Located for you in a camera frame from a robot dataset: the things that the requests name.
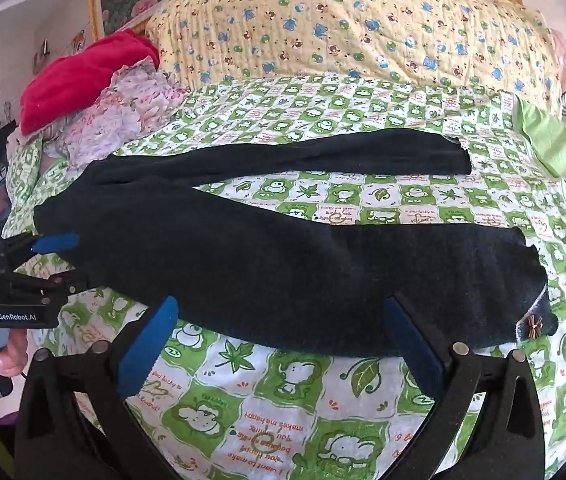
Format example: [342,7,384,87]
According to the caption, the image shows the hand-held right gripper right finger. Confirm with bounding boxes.
[384,292,546,480]

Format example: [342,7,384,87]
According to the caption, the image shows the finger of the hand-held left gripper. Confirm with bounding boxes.
[0,232,80,273]
[0,270,91,306]

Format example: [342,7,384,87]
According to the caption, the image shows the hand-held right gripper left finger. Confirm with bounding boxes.
[13,296,180,480]

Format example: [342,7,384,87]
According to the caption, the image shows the black pants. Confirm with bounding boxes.
[33,127,560,358]

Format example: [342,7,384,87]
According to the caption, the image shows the green frog print pillow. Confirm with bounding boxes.
[3,137,46,233]

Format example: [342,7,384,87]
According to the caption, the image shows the green frog print bedsheet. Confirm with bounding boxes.
[3,77,566,480]

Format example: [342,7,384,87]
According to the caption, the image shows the pink floral cloth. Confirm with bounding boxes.
[43,62,188,168]

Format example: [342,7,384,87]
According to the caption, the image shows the red fleece cloth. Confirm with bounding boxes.
[19,30,161,136]

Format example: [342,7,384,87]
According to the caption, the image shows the plain green cloth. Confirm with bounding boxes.
[513,95,566,256]

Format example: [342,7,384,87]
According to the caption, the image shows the pink striped cloth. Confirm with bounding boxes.
[548,27,566,122]

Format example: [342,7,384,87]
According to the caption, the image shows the yellow animal print quilt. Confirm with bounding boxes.
[145,0,564,111]

